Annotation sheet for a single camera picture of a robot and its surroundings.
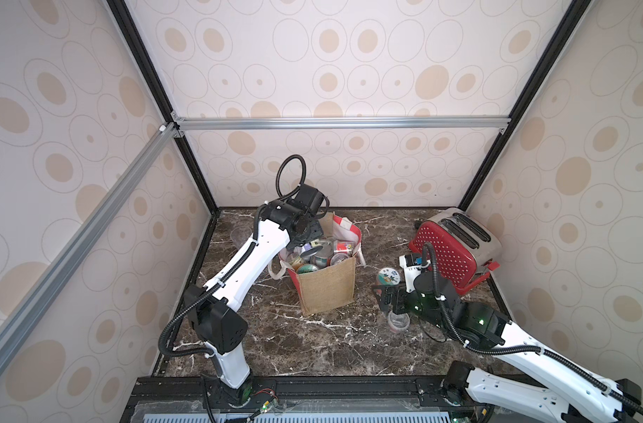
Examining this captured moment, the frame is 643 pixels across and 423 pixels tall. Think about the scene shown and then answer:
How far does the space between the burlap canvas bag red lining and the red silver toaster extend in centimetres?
29

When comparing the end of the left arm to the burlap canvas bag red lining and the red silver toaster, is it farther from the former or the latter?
the red silver toaster

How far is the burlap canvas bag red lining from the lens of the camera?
0.75 meters

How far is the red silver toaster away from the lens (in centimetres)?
85

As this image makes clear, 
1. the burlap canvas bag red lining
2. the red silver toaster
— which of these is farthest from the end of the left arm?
the red silver toaster
